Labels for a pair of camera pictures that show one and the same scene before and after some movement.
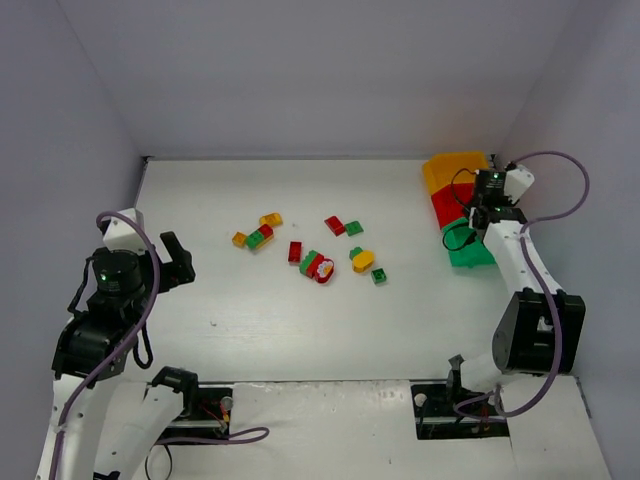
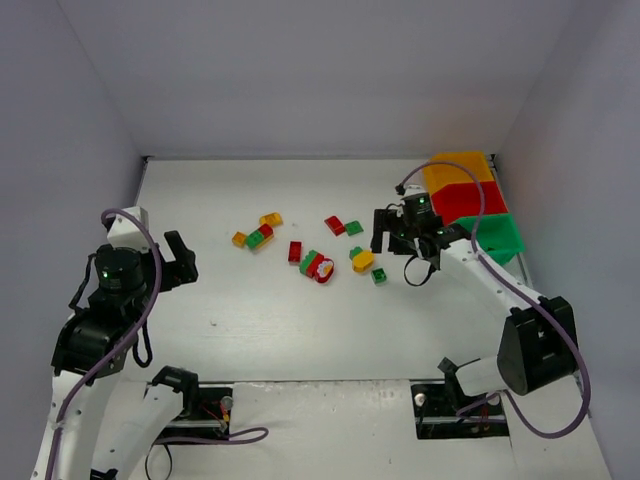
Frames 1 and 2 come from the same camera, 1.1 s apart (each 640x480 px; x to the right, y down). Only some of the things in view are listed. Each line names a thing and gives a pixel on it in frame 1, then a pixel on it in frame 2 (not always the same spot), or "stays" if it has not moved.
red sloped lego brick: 335,225 stays
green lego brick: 353,228 stays
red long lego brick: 295,252 stays
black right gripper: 476,218 -> 390,230
